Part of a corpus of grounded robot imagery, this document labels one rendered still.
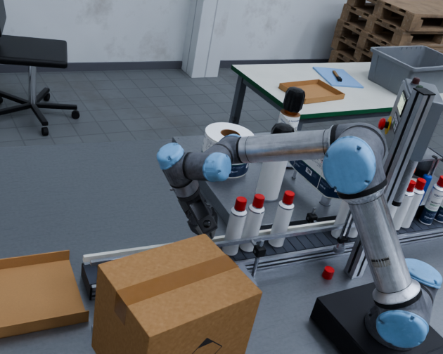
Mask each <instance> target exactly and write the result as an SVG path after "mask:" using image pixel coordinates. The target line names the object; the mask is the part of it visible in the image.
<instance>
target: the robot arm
mask: <svg viewBox="0 0 443 354"><path fill-rule="evenodd" d="M386 148H387V145H386V141H385V137H384V135H383V134H382V133H381V131H380V130H379V129H377V128H376V127H375V126H373V125H371V124H367V123H362V122H358V123H348V124H335V125H332V126H331V127H330V128H329V129H324V130H316V131H301V132H292V133H276V134H268V135H259V136H244V137H241V136H239V135H237V134H229V135H227V136H224V137H223V138H222V139H221V140H220V141H219V142H217V143H215V144H214V145H213V146H212V147H210V148H209V149H207V150H206V151H204V152H184V149H183V148H182V147H181V146H180V145H179V144H178V143H168V144H166V145H164V146H162V147H161V148H160V149H159V151H158V153H157V160H158V163H159V165H160V168H161V169H162V171H163V173H164V175H165V177H166V179H167V180H168V182H169V184H170V186H171V188H170V191H174V194H175V195H176V196H177V198H178V202H179V203H180V205H181V208H182V209H183V211H184V213H185V215H186V217H187V218H188V221H187V223H188V226H189V228H190V229H191V231H192V232H194V233H195V234H197V235H201V234H206V235H207V236H208V237H209V238H210V239H213V238H214V235H215V233H216V230H217V228H218V226H217V221H218V216H217V213H216V211H215V210H214V208H213V207H211V208H210V204H209V203H207V202H206V199H205V198H204V197H203V195H202V194H201V192H200V187H199V183H198V181H210V182H216V181H225V180H226V179H227V178H228V177H229V174H230V173H231V165H232V164H244V163H258V162H282V161H294V160H307V159H323V166H322V167H323V175H324V177H325V179H326V181H327V183H328V184H329V186H331V187H332V188H334V189H336V191H337V193H338V197H339V198H340V199H342V200H344V201H346V202H347V203H348V205H349V209H350V211H351V214H352V218H353V220H354V224H355V226H356V229H357V232H358V235H359V239H360V241H361V245H362V247H363V250H364V253H365V256H366V259H367V261H368V265H369V268H370V270H371V274H372V276H373V280H374V282H375V286H376V288H375V289H374V290H373V300H374V303H375V305H374V306H373V307H372V308H371V309H370V310H369V311H368V313H367V315H366V317H365V325H366V328H367V330H368V332H369V333H370V335H371V336H372V337H373V338H374V339H375V340H376V341H378V342H379V343H381V344H383V345H384V346H386V347H388V348H391V349H394V350H401V351H405V350H411V349H412V348H414V347H416V346H418V345H420V344H421V343H422V342H424V340H425V338H426V335H427V334H428V332H429V324H430V317H431V313H432V307H433V303H434V300H435V296H436V293H437V291H438V290H439V289H440V288H441V284H442V276H441V275H440V273H439V272H438V271H437V270H435V269H434V268H433V267H432V266H431V265H429V264H427V263H425V262H422V261H419V260H417V259H414V258H404V254H403V251H402V248H401V244H400V242H399V238H398V236H397V232H396V230H395V226H394V223H393V220H392V217H391V214H390V210H389V207H388V205H387V201H386V199H385V194H384V189H385V188H386V186H387V179H386V175H385V172H384V169H383V165H382V160H383V158H384V156H385V153H386Z"/></svg>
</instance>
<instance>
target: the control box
mask: <svg viewBox="0 0 443 354"><path fill-rule="evenodd" d="M411 81H412V79H405V80H403V81H402V85H401V86H400V89H399V92H398V94H397V98H396V100H395V102H394V106H393V108H392V111H391V114H390V117H389V119H388V122H389V126H388V128H387V129H385V130H384V132H385V138H386V142H387V148H388V152H389V151H390V148H391V145H392V142H393V140H394V137H395V134H396V132H397V130H396V132H395V134H394V131H393V128H392V120H393V117H394V114H395V112H396V113H397V117H398V120H399V124H400V121H401V119H402V116H403V113H404V111H405V108H406V105H407V103H408V101H409V98H410V95H411V92H412V90H413V88H415V87H416V86H413V85H411V84H410V83H411ZM419 85H422V86H423V88H426V89H428V90H430V91H432V92H433V93H435V94H436V95H435V98H434V100H433V102H432V105H431V107H430V110H429V113H428V115H427V117H426V120H425V123H424V125H423V128H422V129H421V132H420V135H419V137H418V140H417V142H416V145H415V147H414V149H413V152H412V154H411V157H410V160H413V161H417V162H421V161H422V159H423V156H424V154H425V151H426V150H427V147H428V145H429V142H430V139H431V138H432V135H433V133H434V130H435V128H436V125H437V123H438V121H439V118H440V116H441V113H442V111H443V100H442V97H441V95H440V94H439V91H438V90H437V87H436V86H435V85H434V84H429V83H425V82H421V81H420V82H419ZM403 90H404V92H405V94H406V98H407V102H406V105H405V108H404V111H403V112H402V116H401V117H399V113H398V109H397V105H398V103H399V99H400V98H401V95H402V91H403ZM399 124H398V127H399ZM398 127H397V129H398Z"/></svg>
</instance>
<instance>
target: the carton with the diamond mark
mask: <svg viewBox="0 0 443 354"><path fill-rule="evenodd" d="M261 297H262V291H261V290H260V289H259V288H258V287H257V286H256V285H255V284H254V283H253V282H252V280H251V279H250V278H249V277H248V276H247V275H246V274H245V273H244V272H243V271H242V270H241V269H240V268H239V266H238V265H237V264H236V263H235V262H234V261H233V260H232V259H231V258H230V257H229V256H228V255H227V254H225V253H224V252H223V251H222V250H221V249H220V248H219V247H218V246H217V245H216V244H215V243H214V242H213V241H212V240H211V239H210V238H209V237H208V236H207V235H206V234H201V235H197V236H195V237H190V238H188V239H184V240H180V241H178V242H173V243H171V244H166V245H163V246H161V247H156V248H154V249H149V250H146V251H142V252H139V253H137V254H132V255H129V256H125V257H122V258H118V259H115V260H113V261H108V262H105V263H101V264H98V271H97V281H96V298H95V307H94V325H93V334H92V343H91V346H92V348H93V349H94V351H95V353H96V354H245V352H246V348H247V346H248V341H249V338H250V334H251V331H252V327H253V324H254V321H255V317H256V314H257V309H258V307H259V302H260V299H261Z"/></svg>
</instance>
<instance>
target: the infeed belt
mask: <svg viewBox="0 0 443 354"><path fill-rule="evenodd" d="M418 218H419V217H418ZM418 218H413V220H412V222H411V225H410V228H409V229H402V228H400V229H399V231H396V232H397V234H398V235H400V234H404V233H409V232H417V231H422V230H429V229H434V228H442V227H443V223H438V222H436V221H434V220H433V222H432V224H431V225H423V224H421V223H420V222H419V221H418ZM330 233H331V231H325V232H317V233H312V234H307V235H298V236H293V237H285V240H284V243H283V246H282V247H281V248H279V249H277V248H273V247H271V246H270V245H269V244H268V240H265V241H264V244H263V245H264V247H265V248H266V253H265V256H271V255H276V254H284V253H289V252H294V251H302V250H306V249H314V248H319V247H327V246H331V245H336V244H337V243H338V241H337V240H336V239H334V238H332V237H331V235H330ZM355 240H356V238H355V239H350V238H348V242H345V243H349V242H355ZM230 258H231V259H232V260H233V261H242V260H246V259H251V258H256V256H255V255H254V254H253V252H252V253H245V252H243V251H241V250H240V249H239V248H238V253H237V255H236V256H233V257H230ZM83 267H84V271H85V273H86V277H87V279H88V281H89V285H93V284H96V281H97V271H98V266H97V265H96V266H91V265H90V264H88V265H83Z"/></svg>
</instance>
